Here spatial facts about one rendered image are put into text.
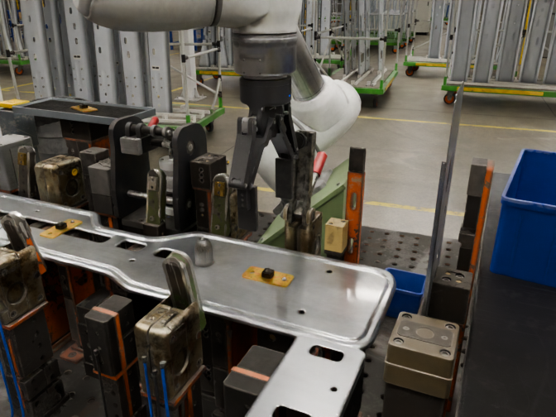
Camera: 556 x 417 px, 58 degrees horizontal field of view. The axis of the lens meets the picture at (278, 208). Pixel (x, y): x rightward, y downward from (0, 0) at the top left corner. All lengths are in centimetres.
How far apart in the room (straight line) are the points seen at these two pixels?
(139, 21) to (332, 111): 96
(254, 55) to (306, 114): 84
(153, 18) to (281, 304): 44
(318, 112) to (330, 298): 81
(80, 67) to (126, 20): 513
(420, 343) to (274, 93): 38
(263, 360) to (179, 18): 46
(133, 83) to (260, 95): 481
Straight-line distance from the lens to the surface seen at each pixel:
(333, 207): 136
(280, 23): 70
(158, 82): 536
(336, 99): 154
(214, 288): 83
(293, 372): 67
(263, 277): 85
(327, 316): 77
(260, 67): 70
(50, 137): 387
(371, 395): 109
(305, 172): 92
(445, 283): 73
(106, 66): 562
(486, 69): 768
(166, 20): 66
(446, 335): 66
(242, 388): 68
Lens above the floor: 144
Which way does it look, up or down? 23 degrees down
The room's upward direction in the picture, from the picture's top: straight up
